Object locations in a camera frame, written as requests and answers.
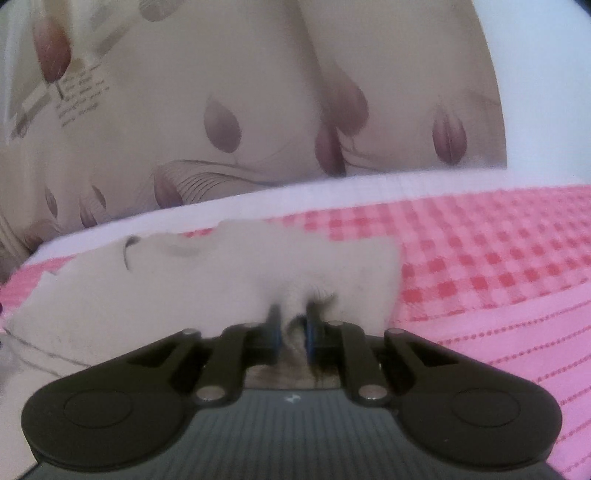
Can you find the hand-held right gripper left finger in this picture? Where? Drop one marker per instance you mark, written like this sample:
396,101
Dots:
275,334

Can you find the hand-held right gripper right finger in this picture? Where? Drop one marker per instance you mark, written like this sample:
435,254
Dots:
310,334

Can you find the beige tulip print curtain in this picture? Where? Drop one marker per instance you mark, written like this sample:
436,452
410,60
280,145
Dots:
184,92

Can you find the small white garment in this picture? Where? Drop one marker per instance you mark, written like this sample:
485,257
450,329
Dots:
184,286

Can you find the pink checked bed sheet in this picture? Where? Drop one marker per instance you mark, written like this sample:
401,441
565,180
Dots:
485,277

